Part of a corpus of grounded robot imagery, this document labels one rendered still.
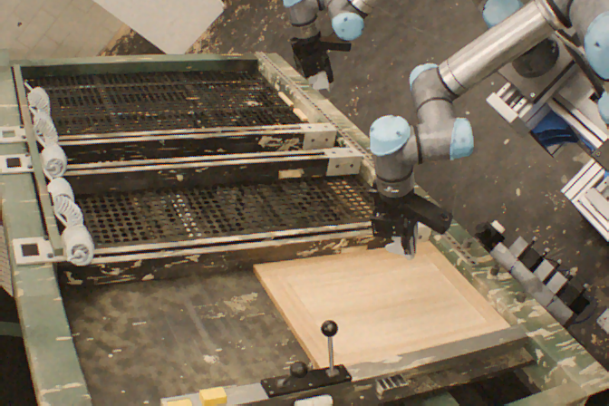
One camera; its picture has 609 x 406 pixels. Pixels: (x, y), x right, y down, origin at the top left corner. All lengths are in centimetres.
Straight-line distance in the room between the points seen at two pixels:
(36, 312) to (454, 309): 106
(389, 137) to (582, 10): 43
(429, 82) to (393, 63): 267
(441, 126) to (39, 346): 91
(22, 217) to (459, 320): 116
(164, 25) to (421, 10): 227
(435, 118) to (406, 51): 274
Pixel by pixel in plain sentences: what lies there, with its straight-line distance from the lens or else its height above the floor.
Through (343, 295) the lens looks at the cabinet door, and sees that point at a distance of 192.
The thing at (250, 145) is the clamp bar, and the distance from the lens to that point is 253.
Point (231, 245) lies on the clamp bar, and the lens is 193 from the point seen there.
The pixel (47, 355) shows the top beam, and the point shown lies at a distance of 152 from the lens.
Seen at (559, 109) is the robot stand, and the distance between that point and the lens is 216.
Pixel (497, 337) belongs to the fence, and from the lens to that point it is 190.
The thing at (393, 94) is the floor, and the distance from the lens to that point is 400.
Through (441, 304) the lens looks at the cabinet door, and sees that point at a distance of 199.
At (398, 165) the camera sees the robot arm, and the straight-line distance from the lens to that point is 140.
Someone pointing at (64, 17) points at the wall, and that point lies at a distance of 714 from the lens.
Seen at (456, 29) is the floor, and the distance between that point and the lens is 402.
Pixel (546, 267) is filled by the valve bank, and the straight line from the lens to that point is 216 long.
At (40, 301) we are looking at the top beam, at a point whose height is 188.
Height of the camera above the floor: 260
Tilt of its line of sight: 39 degrees down
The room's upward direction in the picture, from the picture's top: 55 degrees counter-clockwise
